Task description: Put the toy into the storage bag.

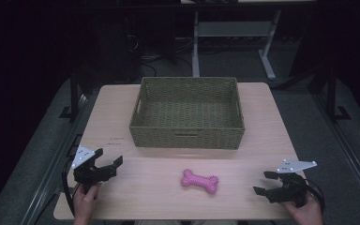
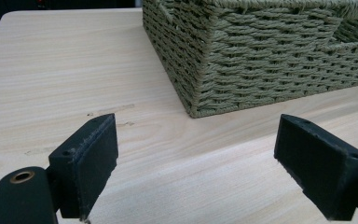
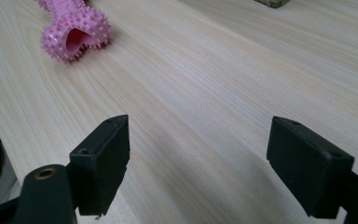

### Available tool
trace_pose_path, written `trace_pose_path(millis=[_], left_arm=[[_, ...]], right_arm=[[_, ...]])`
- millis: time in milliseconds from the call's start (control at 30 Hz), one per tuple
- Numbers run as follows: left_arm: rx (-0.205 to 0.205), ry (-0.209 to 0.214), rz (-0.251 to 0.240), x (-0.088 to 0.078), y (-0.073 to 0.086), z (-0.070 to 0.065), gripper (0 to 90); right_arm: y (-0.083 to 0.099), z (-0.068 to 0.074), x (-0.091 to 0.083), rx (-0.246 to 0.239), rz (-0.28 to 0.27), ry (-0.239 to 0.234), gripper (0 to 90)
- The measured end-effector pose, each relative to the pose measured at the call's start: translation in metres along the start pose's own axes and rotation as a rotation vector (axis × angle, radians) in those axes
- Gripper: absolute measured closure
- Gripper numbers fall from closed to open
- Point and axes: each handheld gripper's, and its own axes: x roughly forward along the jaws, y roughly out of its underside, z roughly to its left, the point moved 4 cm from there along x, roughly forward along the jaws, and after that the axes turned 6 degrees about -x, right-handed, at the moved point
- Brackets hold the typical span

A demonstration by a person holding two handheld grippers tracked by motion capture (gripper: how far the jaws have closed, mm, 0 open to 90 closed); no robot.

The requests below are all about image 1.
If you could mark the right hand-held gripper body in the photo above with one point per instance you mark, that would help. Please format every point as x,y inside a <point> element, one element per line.
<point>290,187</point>

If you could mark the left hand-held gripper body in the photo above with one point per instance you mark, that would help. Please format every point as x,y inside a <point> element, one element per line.
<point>89,175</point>

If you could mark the person's left hand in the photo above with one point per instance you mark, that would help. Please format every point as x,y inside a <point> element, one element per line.
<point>84,200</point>

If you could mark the person's right hand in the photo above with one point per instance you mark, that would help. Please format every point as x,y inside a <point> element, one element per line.
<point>306,214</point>

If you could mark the black metal stand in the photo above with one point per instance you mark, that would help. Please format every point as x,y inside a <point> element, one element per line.
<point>74,93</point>
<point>332,93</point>

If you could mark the pink bone-shaped toy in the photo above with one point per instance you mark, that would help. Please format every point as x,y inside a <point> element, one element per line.
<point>199,181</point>

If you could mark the green woven basket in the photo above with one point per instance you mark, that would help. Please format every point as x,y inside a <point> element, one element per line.
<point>187,114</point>

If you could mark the aluminium rail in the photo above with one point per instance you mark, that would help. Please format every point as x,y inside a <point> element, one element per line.
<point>347,150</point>
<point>48,184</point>

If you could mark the grey metal desk frame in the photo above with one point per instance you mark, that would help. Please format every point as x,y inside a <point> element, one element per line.
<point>231,29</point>

